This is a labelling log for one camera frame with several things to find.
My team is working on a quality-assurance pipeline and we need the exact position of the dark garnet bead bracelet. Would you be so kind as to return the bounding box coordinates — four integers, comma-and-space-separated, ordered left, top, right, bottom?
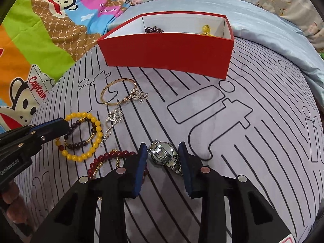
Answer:
63, 118, 102, 150

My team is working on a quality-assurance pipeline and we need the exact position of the light blue satin quilt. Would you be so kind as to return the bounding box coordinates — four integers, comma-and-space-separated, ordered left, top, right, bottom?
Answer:
108, 0, 324, 99

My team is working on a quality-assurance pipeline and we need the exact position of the colourful cartoon monkey blanket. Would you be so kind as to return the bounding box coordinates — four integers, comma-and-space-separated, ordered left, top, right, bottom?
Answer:
0, 0, 134, 132

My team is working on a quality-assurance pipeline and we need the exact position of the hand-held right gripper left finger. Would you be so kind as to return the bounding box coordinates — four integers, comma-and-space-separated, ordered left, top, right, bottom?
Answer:
30, 143, 148, 243

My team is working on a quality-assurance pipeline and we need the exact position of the amber bead bracelet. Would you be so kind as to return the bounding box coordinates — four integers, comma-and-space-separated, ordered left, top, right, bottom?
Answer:
200, 25, 215, 36

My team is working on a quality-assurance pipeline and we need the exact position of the gold bangle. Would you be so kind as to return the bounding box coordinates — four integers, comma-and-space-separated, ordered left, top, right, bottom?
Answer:
102, 79, 138, 105

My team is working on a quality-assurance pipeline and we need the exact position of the person's left hand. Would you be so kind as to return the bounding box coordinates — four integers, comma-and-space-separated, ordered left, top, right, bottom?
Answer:
1, 180, 27, 224

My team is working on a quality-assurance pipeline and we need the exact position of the silver mesh chain bracelet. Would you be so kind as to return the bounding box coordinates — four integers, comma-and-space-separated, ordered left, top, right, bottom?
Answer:
100, 106, 124, 147

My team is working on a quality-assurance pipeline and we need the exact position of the yellow bead bracelet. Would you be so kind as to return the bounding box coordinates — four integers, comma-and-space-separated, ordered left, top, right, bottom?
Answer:
55, 112, 104, 162

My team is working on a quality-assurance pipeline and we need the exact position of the silver metal wristwatch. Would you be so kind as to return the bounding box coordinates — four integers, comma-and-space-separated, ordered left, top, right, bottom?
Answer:
147, 140, 183, 176

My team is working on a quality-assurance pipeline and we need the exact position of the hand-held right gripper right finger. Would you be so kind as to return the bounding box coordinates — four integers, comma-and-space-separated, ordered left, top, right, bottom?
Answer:
178, 142, 291, 243

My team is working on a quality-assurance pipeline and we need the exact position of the silver flower link chain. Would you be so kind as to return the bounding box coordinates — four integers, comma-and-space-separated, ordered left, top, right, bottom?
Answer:
121, 87, 149, 105

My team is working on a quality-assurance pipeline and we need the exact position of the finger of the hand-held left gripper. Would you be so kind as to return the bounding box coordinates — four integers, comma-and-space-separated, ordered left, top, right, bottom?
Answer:
15, 120, 70, 155
0, 118, 67, 145

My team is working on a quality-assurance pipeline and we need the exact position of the red cardboard box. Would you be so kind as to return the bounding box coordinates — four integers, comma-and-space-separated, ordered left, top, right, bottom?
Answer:
97, 11, 234, 80

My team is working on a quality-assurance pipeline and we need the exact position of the red bead bracelet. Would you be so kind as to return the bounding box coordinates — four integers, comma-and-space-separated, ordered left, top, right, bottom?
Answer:
87, 150, 148, 183

